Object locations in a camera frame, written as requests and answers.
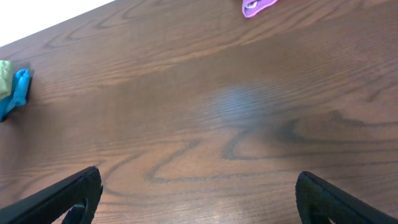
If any blue folded cloth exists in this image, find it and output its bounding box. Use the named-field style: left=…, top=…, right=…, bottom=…
left=1, top=69, right=31, bottom=122

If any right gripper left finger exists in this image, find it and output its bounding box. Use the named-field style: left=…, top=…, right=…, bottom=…
left=1, top=166, right=103, bottom=224

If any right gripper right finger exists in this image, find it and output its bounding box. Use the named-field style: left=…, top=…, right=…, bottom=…
left=295, top=171, right=397, bottom=224

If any purple microfiber cloth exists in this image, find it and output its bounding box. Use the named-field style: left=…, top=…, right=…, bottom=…
left=242, top=0, right=278, bottom=18

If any green microfiber cloth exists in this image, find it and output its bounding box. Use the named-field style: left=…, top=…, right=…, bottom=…
left=0, top=60, right=14, bottom=100

